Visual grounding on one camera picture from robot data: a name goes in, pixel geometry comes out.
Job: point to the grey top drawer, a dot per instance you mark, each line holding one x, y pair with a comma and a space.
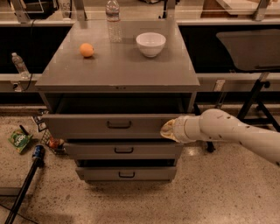
114, 117

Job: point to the orange fruit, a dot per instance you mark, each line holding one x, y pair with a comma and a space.
86, 50

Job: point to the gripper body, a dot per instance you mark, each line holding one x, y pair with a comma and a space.
179, 129

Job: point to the small bottle on ledge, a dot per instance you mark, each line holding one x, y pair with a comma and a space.
20, 66

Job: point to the grey chair with black legs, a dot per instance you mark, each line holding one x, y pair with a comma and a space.
254, 52

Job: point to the black pole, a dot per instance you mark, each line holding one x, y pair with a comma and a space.
23, 190

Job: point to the grey middle drawer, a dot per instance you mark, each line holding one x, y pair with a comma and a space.
124, 150

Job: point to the white ceramic bowl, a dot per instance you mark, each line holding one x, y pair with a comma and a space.
150, 44

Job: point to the snack packets on floor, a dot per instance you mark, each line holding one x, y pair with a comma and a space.
55, 145

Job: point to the clear plastic water bottle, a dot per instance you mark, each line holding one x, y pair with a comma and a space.
112, 11

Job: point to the grey bottom drawer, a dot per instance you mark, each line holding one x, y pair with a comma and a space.
160, 173

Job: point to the grey drawer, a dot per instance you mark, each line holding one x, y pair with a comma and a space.
114, 117
124, 150
160, 173

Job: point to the grey metal drawer cabinet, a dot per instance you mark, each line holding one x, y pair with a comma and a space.
118, 70

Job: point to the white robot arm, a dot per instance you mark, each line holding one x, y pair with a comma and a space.
217, 125

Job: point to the green snack bag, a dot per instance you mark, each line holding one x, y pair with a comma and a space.
19, 140

